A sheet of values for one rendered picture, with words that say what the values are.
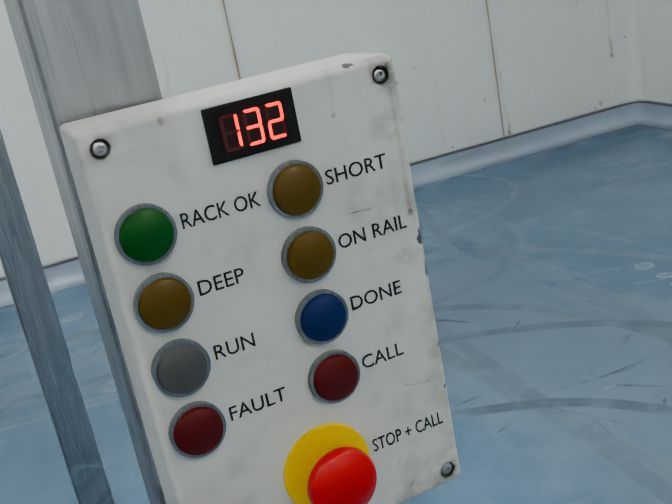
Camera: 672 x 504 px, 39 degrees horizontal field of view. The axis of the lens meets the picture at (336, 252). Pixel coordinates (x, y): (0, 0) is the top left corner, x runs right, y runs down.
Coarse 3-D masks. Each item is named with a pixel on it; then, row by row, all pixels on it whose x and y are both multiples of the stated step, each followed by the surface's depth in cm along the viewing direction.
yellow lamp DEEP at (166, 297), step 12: (144, 288) 46; (156, 288) 46; (168, 288) 46; (180, 288) 46; (144, 300) 45; (156, 300) 46; (168, 300) 46; (180, 300) 46; (144, 312) 46; (156, 312) 46; (168, 312) 46; (180, 312) 46; (156, 324) 46; (168, 324) 46
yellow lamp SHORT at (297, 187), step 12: (288, 168) 47; (300, 168) 47; (276, 180) 47; (288, 180) 47; (300, 180) 47; (312, 180) 48; (276, 192) 47; (288, 192) 47; (300, 192) 48; (312, 192) 48; (276, 204) 48; (288, 204) 48; (300, 204) 48; (312, 204) 48
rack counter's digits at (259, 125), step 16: (240, 112) 46; (256, 112) 46; (272, 112) 47; (224, 128) 46; (240, 128) 46; (256, 128) 46; (272, 128) 47; (288, 128) 47; (224, 144) 46; (240, 144) 46; (256, 144) 47
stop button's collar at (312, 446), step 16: (432, 416) 55; (320, 432) 52; (336, 432) 52; (352, 432) 53; (400, 432) 54; (304, 448) 52; (320, 448) 52; (336, 448) 52; (288, 464) 51; (304, 464) 52; (288, 480) 52; (304, 480) 52; (304, 496) 52
